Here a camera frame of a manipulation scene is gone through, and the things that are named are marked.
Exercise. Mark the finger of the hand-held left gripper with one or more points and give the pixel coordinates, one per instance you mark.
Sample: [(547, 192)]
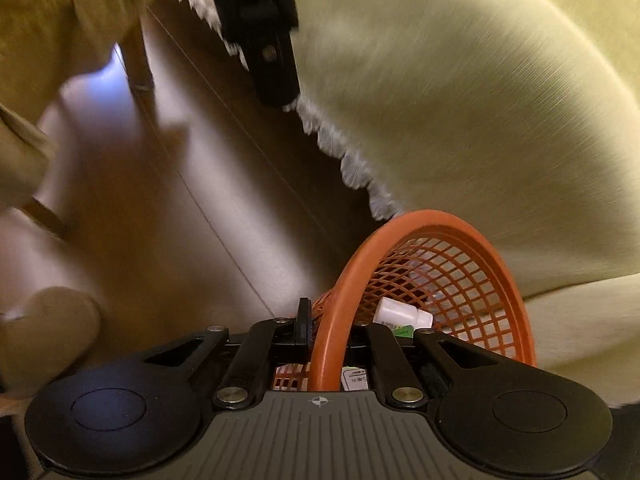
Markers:
[(265, 60)]

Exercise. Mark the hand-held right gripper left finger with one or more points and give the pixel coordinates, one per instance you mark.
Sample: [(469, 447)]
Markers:
[(260, 350)]

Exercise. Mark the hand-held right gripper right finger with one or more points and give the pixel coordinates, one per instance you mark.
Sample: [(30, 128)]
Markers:
[(385, 360)]

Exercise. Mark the green label packet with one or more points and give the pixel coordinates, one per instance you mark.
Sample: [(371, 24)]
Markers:
[(404, 331)]

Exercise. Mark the white printed box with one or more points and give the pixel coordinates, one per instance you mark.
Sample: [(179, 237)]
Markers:
[(355, 379)]

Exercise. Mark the small white dropper bottle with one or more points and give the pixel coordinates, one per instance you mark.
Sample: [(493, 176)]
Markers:
[(400, 312)]

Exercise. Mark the orange plastic mesh basket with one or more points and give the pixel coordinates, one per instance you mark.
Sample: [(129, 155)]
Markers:
[(340, 305)]

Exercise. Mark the light green fleece blanket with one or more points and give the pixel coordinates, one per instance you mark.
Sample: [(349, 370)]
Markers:
[(450, 110)]

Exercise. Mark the person's tan slipper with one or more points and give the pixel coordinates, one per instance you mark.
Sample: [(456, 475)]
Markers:
[(50, 335)]

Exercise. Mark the person's tan trousers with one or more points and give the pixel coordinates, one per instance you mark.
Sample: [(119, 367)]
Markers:
[(55, 15)]

